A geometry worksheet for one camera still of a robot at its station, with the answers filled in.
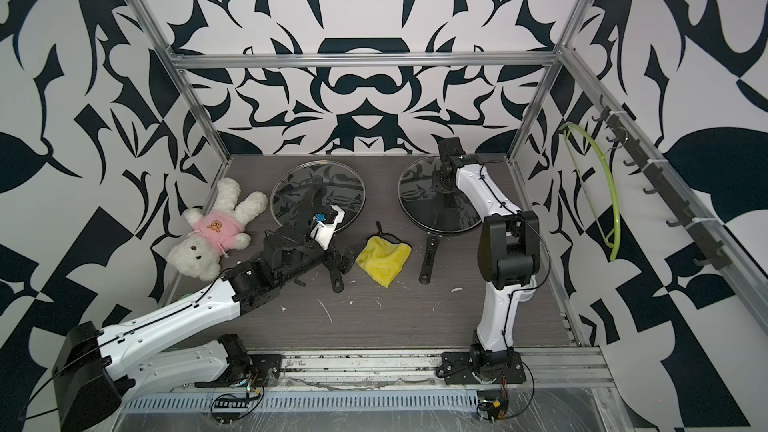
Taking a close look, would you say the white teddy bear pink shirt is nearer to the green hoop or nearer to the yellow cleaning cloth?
the yellow cleaning cloth

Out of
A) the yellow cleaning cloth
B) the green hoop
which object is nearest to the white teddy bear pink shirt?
the yellow cleaning cloth

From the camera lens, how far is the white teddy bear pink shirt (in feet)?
2.84
